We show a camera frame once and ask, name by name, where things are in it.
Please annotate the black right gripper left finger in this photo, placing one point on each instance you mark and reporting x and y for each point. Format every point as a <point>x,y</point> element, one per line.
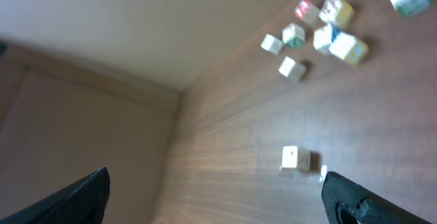
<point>82,202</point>

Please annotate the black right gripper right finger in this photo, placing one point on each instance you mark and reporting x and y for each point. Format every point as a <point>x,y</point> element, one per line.
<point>347,202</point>

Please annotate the red 6 baseball block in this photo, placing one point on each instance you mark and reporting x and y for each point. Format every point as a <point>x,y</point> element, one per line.
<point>294,157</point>

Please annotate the yellow soccer ball J block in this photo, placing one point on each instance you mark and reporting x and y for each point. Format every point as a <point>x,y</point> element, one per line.
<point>336,12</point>

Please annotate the blue bordered picture block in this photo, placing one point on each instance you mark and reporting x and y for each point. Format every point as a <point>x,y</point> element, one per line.
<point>292,69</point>

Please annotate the yellow C white block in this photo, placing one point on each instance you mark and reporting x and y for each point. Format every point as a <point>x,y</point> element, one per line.
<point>349,49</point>

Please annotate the red O ice cream block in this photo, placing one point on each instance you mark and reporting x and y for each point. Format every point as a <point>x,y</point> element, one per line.
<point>324,37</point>

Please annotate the green apple picture block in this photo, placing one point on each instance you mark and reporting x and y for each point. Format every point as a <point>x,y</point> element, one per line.
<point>293,36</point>

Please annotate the green V bird block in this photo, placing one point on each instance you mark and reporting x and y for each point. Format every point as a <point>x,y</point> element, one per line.
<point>272,44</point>

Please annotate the red A letter block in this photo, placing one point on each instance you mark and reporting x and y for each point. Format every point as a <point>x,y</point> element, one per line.
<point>307,12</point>

